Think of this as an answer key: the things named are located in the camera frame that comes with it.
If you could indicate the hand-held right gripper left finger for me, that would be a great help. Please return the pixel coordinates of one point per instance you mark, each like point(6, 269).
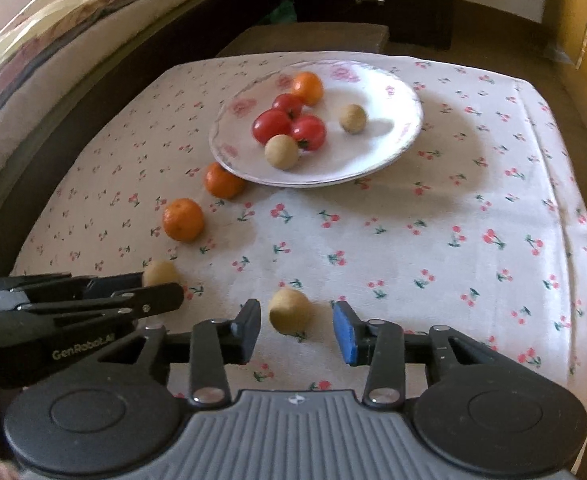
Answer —
point(248, 332)

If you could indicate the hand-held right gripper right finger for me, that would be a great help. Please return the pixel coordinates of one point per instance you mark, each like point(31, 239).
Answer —
point(346, 332)

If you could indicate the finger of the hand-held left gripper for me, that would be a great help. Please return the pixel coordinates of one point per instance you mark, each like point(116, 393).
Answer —
point(158, 300)
point(63, 285)

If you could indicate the dark brown longan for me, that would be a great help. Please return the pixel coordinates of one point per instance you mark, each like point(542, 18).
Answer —
point(161, 274)

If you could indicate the white floral plate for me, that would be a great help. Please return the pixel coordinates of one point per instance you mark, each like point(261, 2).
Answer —
point(353, 155)

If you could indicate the red tomato with stem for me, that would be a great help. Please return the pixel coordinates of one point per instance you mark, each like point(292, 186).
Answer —
point(309, 132)

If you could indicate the small tan longan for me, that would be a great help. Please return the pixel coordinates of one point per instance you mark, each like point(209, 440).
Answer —
point(352, 118)

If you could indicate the orange mandarin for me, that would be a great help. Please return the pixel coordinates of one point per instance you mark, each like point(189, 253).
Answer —
point(225, 181)
point(183, 219)

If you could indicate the cherry print tablecloth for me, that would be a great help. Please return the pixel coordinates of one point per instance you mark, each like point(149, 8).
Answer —
point(423, 260)

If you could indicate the small red tomato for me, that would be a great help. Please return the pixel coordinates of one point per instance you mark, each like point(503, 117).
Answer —
point(287, 105)

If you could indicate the beige mattress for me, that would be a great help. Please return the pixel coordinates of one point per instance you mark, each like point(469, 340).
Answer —
point(73, 50)

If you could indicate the small orange tomato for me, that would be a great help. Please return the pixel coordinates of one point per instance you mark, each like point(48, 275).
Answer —
point(307, 88)

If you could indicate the patterned blanket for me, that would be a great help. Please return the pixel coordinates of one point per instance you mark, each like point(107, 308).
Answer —
point(48, 15)

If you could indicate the green item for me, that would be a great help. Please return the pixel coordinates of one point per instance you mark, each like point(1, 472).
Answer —
point(284, 10)

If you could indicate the dark wooden cabinet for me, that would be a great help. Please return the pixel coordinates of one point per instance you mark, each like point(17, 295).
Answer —
point(413, 15)

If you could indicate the dark wooden bed frame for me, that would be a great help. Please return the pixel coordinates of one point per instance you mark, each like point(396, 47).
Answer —
point(123, 55)

